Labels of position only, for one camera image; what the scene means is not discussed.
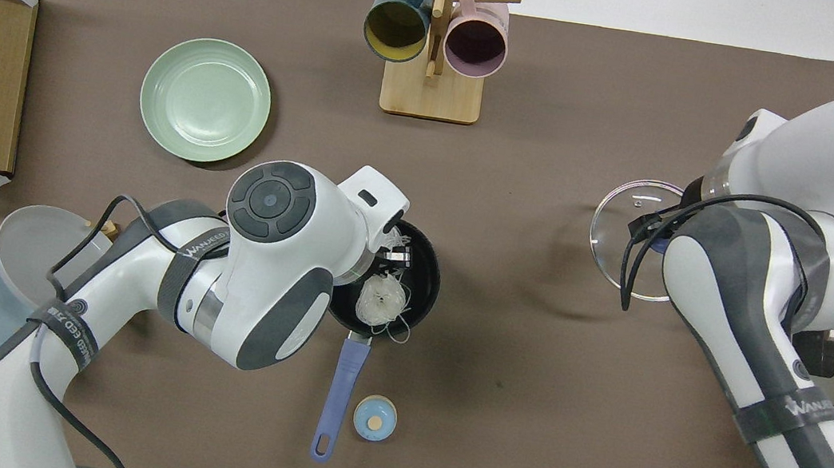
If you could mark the light blue call bell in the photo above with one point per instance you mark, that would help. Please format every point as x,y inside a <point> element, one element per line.
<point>375,418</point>

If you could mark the grey plate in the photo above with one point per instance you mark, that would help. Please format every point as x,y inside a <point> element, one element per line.
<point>32,248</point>

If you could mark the brown table mat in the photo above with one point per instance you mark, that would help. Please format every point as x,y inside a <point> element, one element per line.
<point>524,280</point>

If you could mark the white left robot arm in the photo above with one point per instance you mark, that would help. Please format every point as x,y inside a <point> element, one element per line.
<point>286,249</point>

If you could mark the light green plate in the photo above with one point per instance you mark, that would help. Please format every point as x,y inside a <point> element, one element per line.
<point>205,100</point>

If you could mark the pink mug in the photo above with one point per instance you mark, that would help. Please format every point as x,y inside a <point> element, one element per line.
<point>476,44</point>

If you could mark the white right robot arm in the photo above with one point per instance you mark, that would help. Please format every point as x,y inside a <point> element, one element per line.
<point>745,309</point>

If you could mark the dark teal mug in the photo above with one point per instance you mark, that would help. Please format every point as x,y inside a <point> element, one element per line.
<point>395,30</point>

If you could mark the wooden mug tree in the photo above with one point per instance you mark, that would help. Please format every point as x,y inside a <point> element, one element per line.
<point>431,95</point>

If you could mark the glass lid with blue knob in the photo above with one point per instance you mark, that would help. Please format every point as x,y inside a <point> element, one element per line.
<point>613,244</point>

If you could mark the wooden plate rack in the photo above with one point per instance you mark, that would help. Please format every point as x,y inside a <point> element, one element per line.
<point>109,229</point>

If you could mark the dark blue saucepan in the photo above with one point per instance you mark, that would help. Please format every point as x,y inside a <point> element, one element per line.
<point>422,283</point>

